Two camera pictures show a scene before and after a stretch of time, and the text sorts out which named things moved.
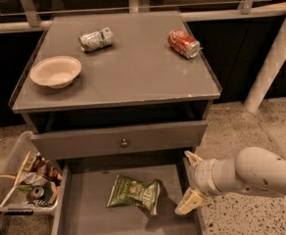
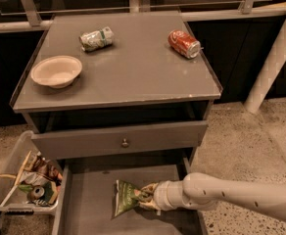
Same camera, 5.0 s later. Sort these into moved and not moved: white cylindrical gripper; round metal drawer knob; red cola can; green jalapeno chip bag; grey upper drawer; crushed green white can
Moved: white cylindrical gripper; green jalapeno chip bag
Not moved: crushed green white can; red cola can; grey upper drawer; round metal drawer knob
